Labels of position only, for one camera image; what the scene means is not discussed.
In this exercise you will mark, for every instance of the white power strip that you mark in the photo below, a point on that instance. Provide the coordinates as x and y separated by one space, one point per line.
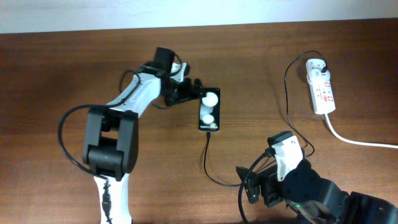
321 92

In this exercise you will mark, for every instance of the black smartphone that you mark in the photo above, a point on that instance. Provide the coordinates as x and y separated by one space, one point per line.
209 117

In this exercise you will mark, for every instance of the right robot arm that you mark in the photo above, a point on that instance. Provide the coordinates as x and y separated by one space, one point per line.
315 199

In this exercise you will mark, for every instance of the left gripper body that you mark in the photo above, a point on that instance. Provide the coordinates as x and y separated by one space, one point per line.
176 89

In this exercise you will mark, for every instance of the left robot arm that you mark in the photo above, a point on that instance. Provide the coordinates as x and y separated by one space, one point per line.
111 143

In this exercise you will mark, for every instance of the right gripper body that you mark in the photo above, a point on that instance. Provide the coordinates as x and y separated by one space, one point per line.
275 189

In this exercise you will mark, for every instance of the white USB charger plug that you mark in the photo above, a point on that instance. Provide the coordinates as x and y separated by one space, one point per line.
316 75

